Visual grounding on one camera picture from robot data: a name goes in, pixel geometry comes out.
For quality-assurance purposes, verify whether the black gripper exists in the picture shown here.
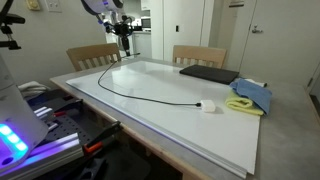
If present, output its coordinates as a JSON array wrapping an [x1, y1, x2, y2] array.
[[113, 16, 133, 56]]

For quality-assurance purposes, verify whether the black charging cable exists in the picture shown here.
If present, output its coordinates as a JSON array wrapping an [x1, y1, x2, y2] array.
[[97, 52, 202, 108]]

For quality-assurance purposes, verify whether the white charger adapter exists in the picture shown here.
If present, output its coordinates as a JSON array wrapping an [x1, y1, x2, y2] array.
[[200, 100, 216, 113]]

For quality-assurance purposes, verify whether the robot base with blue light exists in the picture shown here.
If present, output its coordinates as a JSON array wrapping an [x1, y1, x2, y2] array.
[[0, 54, 84, 179]]

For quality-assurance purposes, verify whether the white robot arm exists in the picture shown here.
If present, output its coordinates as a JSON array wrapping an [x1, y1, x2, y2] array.
[[80, 0, 133, 56]]

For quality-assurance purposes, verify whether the wooden chair near arm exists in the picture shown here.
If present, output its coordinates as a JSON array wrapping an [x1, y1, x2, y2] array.
[[66, 43, 121, 71]]

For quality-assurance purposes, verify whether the wooden chair near cloths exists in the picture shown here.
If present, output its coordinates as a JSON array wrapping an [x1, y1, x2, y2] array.
[[173, 45, 227, 69]]

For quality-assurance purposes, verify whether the black flat pad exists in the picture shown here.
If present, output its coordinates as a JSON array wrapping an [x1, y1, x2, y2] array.
[[179, 65, 239, 84]]

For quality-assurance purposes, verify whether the white board mat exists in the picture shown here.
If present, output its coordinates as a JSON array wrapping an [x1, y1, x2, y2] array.
[[67, 61, 260, 178]]

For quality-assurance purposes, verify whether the folded white cloth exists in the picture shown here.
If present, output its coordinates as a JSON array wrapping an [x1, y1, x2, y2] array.
[[18, 81, 51, 98]]

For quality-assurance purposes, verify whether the orange black clamp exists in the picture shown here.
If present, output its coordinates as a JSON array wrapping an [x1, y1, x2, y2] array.
[[82, 121, 122, 155]]

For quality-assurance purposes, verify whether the yellow microfiber cloth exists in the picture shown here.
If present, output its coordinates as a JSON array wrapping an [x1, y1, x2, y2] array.
[[225, 90, 264, 116]]

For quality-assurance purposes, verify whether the blue microfiber cloth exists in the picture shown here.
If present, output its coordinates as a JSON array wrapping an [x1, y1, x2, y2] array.
[[230, 78, 272, 115]]

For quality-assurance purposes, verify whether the black camera on stand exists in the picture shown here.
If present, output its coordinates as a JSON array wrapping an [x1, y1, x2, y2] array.
[[0, 0, 26, 50]]

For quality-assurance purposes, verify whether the small white charger with cable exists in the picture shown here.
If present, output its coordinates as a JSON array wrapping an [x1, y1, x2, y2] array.
[[245, 79, 267, 88]]

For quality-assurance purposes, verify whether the white door with handle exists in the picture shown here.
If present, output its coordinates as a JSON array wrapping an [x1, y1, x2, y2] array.
[[241, 0, 320, 86]]

